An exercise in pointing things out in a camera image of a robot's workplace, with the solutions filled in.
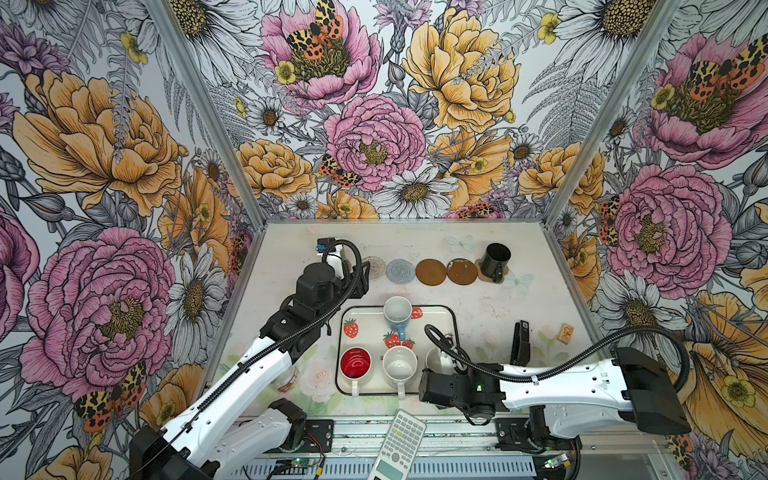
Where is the purple white mug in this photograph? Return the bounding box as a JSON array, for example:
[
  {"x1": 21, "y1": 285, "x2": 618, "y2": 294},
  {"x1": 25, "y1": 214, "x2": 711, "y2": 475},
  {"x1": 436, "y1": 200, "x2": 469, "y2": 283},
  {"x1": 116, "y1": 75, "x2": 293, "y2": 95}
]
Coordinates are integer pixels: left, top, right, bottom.
[{"x1": 425, "y1": 347, "x2": 456, "y2": 375}]

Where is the white woven round coaster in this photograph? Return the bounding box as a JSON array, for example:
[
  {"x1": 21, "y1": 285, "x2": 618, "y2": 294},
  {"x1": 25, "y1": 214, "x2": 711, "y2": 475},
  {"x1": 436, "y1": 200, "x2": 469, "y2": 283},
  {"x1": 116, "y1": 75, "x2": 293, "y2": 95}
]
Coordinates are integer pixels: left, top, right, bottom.
[{"x1": 364, "y1": 256, "x2": 387, "y2": 281}]

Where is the red mug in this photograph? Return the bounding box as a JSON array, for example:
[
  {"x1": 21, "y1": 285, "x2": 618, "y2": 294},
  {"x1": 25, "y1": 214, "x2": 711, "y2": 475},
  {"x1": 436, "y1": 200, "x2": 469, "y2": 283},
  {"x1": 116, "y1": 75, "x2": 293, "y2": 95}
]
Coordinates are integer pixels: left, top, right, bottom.
[{"x1": 340, "y1": 347, "x2": 372, "y2": 397}]

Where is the blue white mug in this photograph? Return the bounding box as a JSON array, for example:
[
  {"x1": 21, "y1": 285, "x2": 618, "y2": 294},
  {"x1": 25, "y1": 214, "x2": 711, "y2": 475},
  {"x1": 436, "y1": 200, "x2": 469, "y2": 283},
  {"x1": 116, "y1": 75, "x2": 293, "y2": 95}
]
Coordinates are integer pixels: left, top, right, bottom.
[{"x1": 383, "y1": 296, "x2": 413, "y2": 341}]

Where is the blue grey fabric coaster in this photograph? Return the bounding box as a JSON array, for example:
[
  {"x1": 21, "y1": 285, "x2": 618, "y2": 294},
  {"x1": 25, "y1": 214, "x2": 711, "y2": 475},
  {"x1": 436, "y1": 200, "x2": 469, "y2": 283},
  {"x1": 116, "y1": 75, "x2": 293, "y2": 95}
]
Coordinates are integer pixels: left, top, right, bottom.
[{"x1": 385, "y1": 259, "x2": 416, "y2": 285}]

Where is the brown round wooden coaster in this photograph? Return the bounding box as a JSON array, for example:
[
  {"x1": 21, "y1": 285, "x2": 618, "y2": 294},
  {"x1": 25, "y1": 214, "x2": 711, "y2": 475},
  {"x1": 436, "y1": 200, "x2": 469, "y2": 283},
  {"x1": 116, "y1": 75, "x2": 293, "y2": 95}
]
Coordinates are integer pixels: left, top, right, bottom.
[{"x1": 446, "y1": 258, "x2": 478, "y2": 286}]

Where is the black mug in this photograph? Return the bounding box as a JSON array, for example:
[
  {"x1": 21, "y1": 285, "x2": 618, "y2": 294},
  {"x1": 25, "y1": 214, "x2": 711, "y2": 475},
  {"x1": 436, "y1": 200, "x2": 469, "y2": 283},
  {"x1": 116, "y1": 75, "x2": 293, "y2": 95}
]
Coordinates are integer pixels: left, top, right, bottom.
[{"x1": 481, "y1": 243, "x2": 511, "y2": 284}]

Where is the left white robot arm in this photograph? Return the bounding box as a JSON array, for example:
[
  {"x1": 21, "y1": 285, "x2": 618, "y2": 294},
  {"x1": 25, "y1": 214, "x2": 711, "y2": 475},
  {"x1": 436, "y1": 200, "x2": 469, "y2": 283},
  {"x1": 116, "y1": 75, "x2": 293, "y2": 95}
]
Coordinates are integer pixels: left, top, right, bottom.
[{"x1": 129, "y1": 262, "x2": 370, "y2": 479}]

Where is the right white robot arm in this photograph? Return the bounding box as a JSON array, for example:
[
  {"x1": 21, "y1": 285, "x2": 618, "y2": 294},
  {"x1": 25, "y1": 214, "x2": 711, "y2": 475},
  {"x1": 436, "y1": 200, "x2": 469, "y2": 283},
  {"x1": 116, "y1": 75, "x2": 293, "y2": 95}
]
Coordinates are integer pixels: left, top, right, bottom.
[{"x1": 419, "y1": 348, "x2": 691, "y2": 445}]

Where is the paw print cork coaster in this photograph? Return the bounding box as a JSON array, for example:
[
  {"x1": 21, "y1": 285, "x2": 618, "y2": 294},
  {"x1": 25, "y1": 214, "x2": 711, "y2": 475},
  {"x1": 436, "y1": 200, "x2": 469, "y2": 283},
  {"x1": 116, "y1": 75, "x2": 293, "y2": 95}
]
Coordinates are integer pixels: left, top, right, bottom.
[{"x1": 474, "y1": 259, "x2": 509, "y2": 283}]

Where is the strawberry print serving tray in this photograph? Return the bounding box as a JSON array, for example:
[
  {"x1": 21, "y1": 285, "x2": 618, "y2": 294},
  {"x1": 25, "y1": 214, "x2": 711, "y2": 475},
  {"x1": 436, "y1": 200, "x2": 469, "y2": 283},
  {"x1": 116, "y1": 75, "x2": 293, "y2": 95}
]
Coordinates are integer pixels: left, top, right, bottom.
[{"x1": 338, "y1": 305, "x2": 459, "y2": 396}]

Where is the clear glass jar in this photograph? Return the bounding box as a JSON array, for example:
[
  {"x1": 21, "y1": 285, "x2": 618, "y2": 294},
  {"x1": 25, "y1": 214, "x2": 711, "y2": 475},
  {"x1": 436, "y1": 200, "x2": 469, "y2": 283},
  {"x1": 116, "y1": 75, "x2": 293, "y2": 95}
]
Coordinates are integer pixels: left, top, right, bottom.
[{"x1": 273, "y1": 365, "x2": 299, "y2": 393}]

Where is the small orange biscuit tile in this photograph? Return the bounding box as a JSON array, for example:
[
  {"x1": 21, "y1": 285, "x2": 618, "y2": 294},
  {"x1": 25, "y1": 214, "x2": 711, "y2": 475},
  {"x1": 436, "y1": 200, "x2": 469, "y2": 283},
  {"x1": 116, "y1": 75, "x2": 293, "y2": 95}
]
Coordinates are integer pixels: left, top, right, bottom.
[{"x1": 557, "y1": 323, "x2": 574, "y2": 345}]

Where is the white calculator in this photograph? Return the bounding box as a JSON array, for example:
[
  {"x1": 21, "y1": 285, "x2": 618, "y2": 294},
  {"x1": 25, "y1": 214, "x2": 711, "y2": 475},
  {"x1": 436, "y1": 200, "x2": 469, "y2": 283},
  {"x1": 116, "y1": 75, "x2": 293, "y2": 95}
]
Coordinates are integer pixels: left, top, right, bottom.
[{"x1": 367, "y1": 410, "x2": 426, "y2": 480}]

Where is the right green circuit board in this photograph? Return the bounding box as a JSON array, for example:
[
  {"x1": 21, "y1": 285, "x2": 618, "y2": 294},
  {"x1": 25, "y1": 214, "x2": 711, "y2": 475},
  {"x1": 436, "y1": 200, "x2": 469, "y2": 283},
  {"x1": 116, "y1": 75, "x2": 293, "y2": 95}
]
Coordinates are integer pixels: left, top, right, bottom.
[{"x1": 543, "y1": 453, "x2": 571, "y2": 469}]

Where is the green circuit board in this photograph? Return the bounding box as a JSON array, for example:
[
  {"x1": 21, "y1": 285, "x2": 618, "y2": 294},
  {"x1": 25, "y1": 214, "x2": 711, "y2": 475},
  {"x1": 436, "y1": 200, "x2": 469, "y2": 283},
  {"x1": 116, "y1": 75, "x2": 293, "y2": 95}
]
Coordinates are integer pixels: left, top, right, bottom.
[
  {"x1": 543, "y1": 453, "x2": 571, "y2": 469},
  {"x1": 271, "y1": 458, "x2": 321, "y2": 475}
]

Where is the left green circuit board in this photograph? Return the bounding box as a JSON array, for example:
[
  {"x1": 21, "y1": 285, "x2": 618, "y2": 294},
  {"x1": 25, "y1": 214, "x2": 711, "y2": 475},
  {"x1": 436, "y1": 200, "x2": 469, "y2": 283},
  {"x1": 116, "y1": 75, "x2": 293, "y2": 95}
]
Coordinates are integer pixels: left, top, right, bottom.
[{"x1": 271, "y1": 458, "x2": 321, "y2": 475}]

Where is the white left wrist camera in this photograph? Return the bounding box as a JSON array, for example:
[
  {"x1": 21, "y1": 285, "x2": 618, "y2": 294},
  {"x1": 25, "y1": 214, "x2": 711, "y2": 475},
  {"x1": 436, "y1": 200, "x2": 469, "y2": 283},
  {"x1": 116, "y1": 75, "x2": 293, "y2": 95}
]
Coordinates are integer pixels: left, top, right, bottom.
[{"x1": 316, "y1": 237, "x2": 346, "y2": 280}]

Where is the black handle tool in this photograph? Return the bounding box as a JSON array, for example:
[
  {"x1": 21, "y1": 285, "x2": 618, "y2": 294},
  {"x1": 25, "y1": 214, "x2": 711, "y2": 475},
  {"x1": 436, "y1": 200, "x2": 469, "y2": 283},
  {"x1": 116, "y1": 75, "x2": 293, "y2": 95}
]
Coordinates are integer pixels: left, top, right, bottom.
[{"x1": 510, "y1": 320, "x2": 531, "y2": 366}]

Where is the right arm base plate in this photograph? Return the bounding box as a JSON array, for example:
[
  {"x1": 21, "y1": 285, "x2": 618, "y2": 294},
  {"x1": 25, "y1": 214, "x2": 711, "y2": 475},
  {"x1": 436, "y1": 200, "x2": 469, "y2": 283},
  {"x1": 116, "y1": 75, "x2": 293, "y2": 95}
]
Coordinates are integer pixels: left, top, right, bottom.
[{"x1": 494, "y1": 417, "x2": 582, "y2": 455}]

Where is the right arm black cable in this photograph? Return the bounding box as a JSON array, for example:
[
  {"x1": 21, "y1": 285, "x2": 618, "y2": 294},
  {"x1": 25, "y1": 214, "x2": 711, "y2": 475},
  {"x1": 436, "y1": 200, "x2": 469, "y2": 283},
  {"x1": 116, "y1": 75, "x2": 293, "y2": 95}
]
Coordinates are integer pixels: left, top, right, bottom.
[{"x1": 423, "y1": 323, "x2": 692, "y2": 480}]

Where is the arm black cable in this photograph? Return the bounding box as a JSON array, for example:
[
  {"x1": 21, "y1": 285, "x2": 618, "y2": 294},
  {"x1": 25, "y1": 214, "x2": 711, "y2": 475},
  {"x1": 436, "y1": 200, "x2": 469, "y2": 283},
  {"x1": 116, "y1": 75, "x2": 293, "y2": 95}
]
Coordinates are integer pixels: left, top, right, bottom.
[
  {"x1": 128, "y1": 238, "x2": 365, "y2": 480},
  {"x1": 423, "y1": 323, "x2": 692, "y2": 480}
]

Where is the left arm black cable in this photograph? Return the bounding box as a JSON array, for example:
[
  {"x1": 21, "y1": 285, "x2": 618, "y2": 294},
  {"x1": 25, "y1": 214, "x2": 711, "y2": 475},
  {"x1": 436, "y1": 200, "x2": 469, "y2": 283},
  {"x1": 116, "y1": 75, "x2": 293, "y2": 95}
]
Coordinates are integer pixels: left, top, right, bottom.
[{"x1": 128, "y1": 238, "x2": 365, "y2": 480}]

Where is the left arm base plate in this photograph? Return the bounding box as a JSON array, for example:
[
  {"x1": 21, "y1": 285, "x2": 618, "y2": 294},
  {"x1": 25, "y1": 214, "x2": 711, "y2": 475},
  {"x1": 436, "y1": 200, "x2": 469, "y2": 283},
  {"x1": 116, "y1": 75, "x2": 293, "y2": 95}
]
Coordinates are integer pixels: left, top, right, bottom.
[{"x1": 298, "y1": 419, "x2": 335, "y2": 454}]

